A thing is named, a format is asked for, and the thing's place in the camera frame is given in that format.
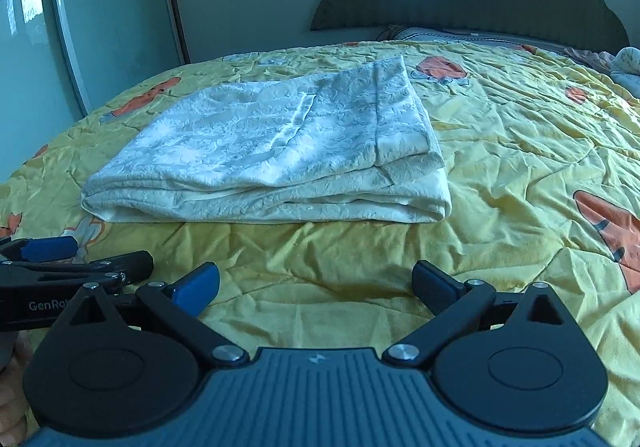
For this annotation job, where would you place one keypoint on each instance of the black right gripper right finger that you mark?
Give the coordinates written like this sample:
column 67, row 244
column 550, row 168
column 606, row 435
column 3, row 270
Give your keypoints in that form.
column 511, row 362

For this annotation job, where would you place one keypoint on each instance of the glossy white wardrobe door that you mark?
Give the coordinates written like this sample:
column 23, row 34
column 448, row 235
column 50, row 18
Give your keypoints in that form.
column 63, row 59

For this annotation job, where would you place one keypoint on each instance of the white folded cloth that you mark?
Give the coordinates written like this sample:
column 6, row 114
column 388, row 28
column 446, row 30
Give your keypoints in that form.
column 625, row 70

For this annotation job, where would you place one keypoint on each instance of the white embossed pants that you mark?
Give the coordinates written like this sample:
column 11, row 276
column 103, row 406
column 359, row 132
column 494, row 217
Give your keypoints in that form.
column 351, row 145

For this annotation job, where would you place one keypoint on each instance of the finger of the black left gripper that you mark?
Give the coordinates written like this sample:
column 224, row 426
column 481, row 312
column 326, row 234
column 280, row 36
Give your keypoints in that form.
column 127, row 269
column 38, row 250

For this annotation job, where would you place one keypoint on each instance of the person's left hand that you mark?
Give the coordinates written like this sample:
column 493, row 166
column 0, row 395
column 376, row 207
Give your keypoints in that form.
column 14, row 407

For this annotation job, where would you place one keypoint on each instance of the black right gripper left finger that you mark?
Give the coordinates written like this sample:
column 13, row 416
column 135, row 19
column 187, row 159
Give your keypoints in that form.
column 120, row 366

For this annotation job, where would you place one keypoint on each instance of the yellow cartoon bed quilt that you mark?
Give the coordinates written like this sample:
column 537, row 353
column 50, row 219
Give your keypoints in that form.
column 542, row 160

